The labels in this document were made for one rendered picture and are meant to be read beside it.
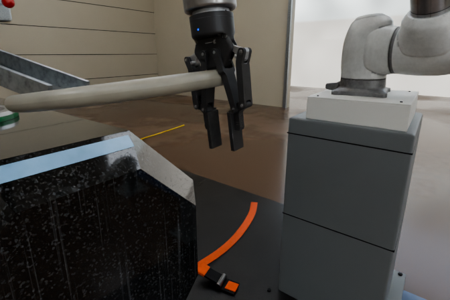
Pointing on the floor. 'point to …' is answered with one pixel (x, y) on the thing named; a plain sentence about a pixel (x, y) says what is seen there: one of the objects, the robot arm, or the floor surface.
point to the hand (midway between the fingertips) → (224, 130)
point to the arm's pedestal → (345, 209)
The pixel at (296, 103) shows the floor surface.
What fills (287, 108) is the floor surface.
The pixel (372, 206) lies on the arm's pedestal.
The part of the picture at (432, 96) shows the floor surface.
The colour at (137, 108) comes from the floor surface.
